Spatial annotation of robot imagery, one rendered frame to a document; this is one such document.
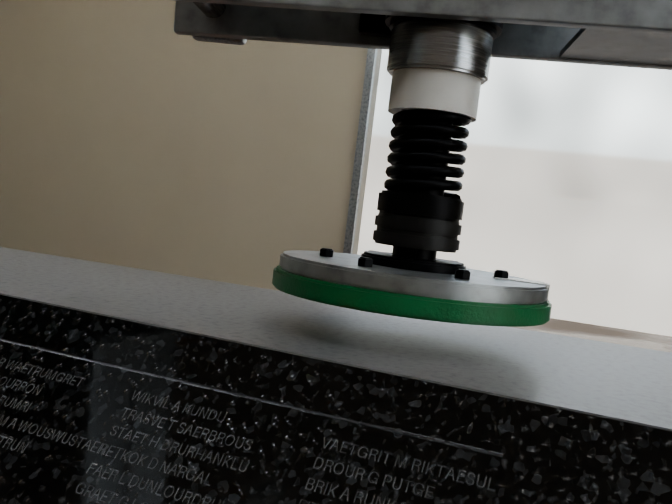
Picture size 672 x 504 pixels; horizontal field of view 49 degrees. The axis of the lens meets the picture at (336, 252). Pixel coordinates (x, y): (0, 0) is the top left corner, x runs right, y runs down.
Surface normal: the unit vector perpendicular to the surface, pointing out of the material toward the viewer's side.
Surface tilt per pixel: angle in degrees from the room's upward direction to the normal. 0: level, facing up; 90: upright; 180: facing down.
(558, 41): 90
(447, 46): 90
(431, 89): 90
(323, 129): 90
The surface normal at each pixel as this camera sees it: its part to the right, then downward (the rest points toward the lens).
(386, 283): -0.22, 0.03
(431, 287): 0.04, 0.06
